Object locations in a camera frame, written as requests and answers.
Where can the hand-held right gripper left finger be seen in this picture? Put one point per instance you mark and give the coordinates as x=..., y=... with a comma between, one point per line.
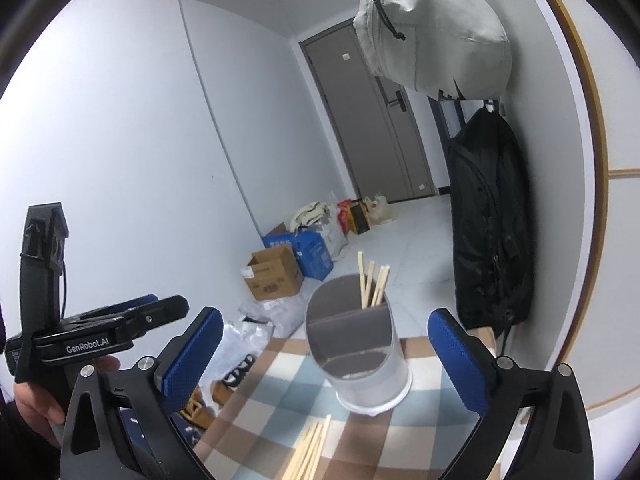
x=192, y=355

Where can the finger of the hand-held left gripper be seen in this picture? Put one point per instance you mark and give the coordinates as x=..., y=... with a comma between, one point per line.
x=160, y=312
x=135, y=301

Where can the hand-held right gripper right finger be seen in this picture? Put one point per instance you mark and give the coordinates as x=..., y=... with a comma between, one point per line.
x=460, y=360

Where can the white utensil holder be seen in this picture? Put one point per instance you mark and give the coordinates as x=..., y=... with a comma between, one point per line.
x=365, y=375

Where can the wooden chopstick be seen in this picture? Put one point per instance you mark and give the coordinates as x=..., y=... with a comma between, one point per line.
x=384, y=282
x=361, y=280
x=378, y=285
x=369, y=285

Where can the bundle of wooden chopsticks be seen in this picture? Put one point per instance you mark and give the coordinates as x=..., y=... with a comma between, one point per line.
x=310, y=450

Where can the person's left hand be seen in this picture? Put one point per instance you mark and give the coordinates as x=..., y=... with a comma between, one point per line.
x=42, y=407

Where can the clear plastic bag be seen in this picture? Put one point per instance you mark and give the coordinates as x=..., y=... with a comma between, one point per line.
x=240, y=340

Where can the brown shoes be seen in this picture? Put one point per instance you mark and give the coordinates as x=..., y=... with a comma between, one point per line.
x=200, y=405

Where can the checkered tablecloth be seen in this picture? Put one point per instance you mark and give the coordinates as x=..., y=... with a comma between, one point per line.
x=280, y=390

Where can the clear plastic bags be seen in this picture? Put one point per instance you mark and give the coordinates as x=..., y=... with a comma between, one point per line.
x=280, y=312

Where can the brown cardboard box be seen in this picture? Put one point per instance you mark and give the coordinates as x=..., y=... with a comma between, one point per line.
x=275, y=280

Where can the black backpack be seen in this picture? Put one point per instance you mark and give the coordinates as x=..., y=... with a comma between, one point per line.
x=485, y=235

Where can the blue cardboard box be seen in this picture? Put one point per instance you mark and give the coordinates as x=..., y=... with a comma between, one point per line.
x=315, y=255

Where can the beige plastic bag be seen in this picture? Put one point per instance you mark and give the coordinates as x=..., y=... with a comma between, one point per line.
x=381, y=212

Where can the yellow black paper bag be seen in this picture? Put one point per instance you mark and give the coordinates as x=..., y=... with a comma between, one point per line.
x=359, y=219

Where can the white woven sack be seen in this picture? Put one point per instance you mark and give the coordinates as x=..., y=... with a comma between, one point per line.
x=335, y=235

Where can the beige cloth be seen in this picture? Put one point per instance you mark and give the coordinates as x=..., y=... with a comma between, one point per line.
x=310, y=215

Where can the red bag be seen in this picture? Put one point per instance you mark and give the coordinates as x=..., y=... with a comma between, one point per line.
x=344, y=215

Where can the grey door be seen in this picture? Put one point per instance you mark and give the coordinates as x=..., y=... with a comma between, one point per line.
x=380, y=135

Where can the grey sling bag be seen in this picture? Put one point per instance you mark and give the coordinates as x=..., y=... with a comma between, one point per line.
x=440, y=25

